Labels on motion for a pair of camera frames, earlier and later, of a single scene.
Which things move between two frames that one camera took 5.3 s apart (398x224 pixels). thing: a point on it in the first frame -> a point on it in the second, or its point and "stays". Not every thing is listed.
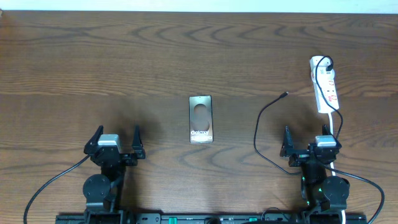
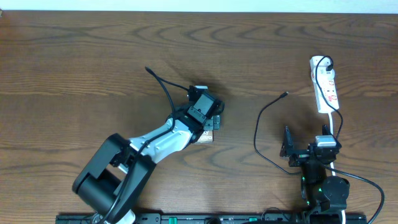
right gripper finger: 325,131 stays
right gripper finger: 287,147 stays
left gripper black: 139,152 -> 216,124
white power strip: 323,73 stays
